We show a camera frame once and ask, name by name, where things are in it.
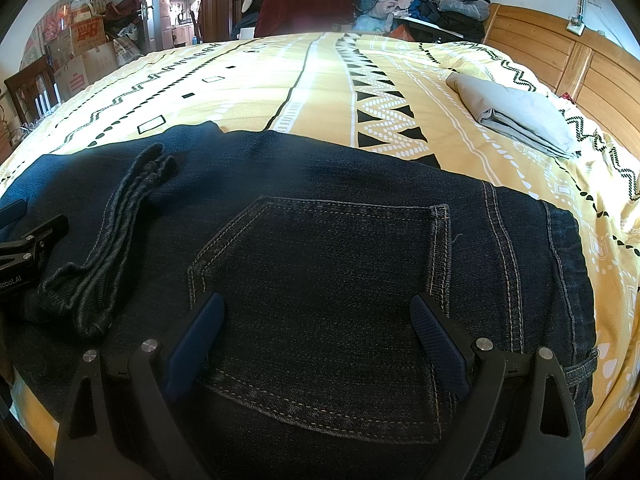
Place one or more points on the dark blue jeans pants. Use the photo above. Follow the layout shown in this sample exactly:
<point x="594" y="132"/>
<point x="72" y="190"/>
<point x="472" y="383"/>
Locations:
<point x="325" y="260"/>

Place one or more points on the maroon cloth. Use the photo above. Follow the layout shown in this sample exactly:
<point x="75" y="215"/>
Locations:
<point x="305" y="10"/>

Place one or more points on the yellow patterned bed blanket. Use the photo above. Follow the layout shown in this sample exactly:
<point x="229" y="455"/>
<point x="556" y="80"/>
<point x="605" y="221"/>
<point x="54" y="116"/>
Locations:
<point x="280" y="75"/>

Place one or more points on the wooden headboard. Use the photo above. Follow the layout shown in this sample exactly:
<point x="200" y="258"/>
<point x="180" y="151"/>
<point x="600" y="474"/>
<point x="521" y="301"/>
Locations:
<point x="575" y="70"/>

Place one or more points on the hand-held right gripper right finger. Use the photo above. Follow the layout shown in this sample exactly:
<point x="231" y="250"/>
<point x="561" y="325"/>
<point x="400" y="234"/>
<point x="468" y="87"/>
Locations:
<point x="440" y="345"/>

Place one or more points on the large plain cardboard box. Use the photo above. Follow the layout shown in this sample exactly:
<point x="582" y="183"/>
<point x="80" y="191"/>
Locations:
<point x="87" y="67"/>

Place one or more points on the dark wooden chair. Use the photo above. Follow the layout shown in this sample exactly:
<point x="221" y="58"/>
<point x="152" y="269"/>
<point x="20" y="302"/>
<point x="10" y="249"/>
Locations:
<point x="25" y="90"/>

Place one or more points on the pile of mixed clothes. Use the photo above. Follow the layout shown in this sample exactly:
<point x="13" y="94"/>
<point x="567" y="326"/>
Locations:
<point x="435" y="12"/>

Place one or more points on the cardboard box red print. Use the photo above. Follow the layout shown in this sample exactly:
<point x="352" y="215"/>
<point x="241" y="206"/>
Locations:
<point x="87" y="35"/>

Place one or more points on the white wall socket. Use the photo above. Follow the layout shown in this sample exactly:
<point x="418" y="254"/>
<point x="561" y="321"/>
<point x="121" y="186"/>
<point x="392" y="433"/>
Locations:
<point x="576" y="26"/>

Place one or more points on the round floral table top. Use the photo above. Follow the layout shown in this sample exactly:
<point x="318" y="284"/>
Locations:
<point x="45" y="25"/>

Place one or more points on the grey folded cloth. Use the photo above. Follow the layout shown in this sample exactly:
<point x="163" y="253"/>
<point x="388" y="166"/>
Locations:
<point x="520" y="110"/>

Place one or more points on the grey room door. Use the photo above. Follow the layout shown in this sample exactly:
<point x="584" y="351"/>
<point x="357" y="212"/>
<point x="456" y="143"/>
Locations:
<point x="148" y="5"/>

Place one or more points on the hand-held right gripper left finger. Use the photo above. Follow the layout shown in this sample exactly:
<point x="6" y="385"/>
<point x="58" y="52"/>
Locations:
<point x="195" y="345"/>

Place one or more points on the white router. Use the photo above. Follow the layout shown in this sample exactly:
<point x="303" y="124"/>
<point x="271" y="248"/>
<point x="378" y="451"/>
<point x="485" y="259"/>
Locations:
<point x="45" y="105"/>

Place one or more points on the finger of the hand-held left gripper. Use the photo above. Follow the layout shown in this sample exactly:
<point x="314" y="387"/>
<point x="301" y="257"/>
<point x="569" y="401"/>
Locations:
<point x="10" y="212"/>
<point x="35" y="240"/>

